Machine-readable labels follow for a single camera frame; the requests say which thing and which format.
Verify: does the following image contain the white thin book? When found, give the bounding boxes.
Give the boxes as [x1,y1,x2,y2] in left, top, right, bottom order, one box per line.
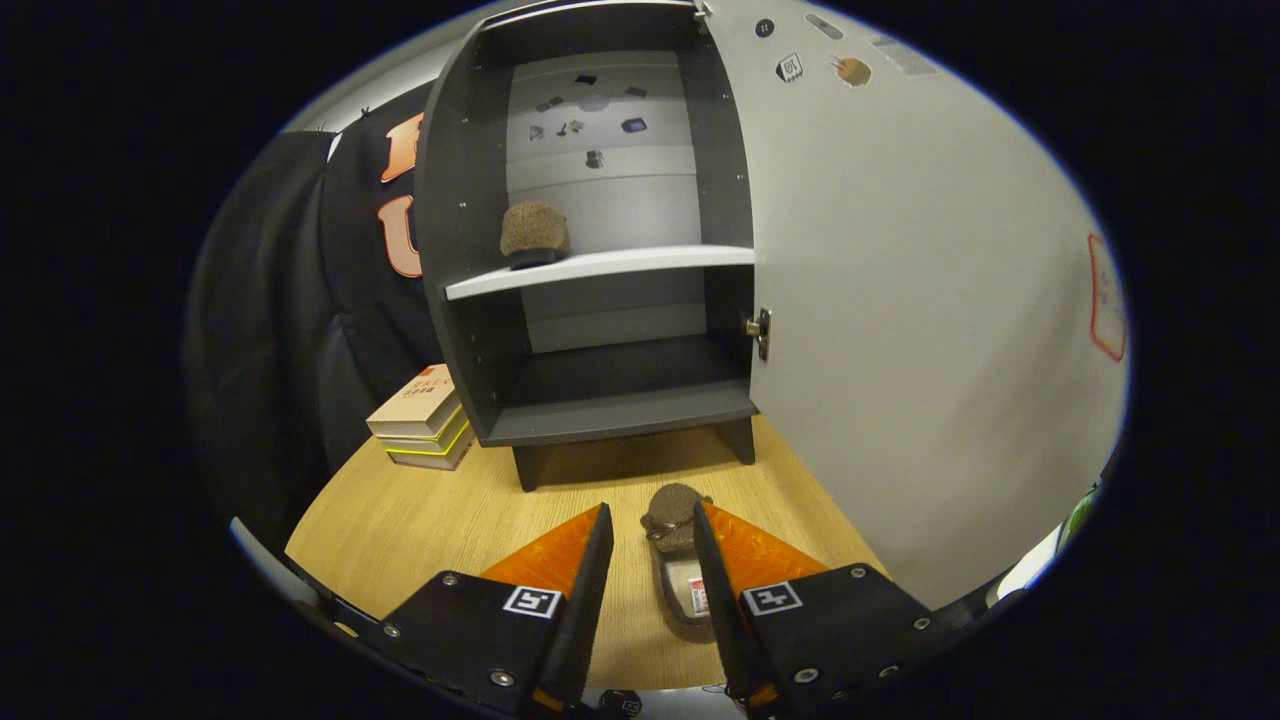
[378,405,469,456]

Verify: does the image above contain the yellow edged book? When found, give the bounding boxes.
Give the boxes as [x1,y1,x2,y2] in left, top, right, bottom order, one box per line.
[385,425,476,471]

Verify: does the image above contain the black backdrop cloth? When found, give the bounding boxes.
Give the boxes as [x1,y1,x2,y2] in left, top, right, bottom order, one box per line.
[185,85,451,541]

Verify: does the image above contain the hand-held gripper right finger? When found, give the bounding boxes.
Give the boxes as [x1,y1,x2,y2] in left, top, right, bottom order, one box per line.
[693,500,936,716]

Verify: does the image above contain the dark grey shoe cabinet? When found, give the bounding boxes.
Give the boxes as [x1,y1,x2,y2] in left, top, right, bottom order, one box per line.
[413,0,761,493]

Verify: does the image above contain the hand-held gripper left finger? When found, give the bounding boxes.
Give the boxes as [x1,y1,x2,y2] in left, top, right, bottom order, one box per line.
[375,503,615,716]

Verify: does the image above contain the beige cover book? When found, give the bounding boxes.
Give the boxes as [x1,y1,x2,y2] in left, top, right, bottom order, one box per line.
[366,364,463,438]

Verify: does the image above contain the beige shoe cabinet door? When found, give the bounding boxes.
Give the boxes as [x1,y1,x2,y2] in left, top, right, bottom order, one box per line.
[695,0,1131,611]

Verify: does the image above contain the brown fuzzy shoe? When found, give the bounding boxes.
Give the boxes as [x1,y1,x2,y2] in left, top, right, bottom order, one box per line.
[640,483,716,643]
[499,201,572,271]

